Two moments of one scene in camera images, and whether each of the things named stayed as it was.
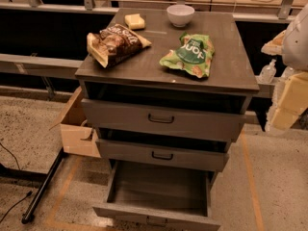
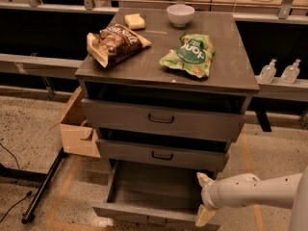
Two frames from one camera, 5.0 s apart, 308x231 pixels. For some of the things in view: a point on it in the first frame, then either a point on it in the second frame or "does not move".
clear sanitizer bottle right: [288, 72] does not move
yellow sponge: [135, 21] does not move
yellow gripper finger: [274, 46] -> [210, 192]
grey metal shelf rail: [38, 65] does not move
